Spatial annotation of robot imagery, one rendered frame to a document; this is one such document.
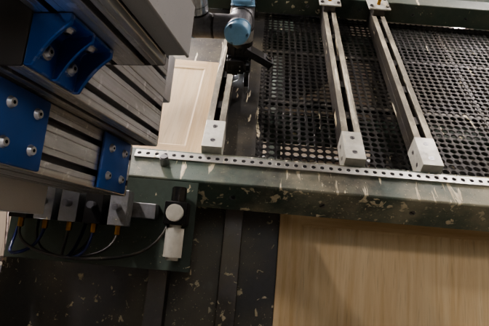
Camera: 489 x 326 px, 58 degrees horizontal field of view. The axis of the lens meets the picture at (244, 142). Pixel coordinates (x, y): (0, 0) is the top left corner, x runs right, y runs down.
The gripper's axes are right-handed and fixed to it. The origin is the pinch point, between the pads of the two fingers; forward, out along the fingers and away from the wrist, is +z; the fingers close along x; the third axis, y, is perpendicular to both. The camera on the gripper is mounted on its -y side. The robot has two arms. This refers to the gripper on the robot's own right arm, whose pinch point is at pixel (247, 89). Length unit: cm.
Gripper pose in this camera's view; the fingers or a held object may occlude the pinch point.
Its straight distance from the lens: 161.6
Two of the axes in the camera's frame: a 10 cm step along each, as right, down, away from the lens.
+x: -0.7, 6.6, -7.5
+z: -0.2, 7.5, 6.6
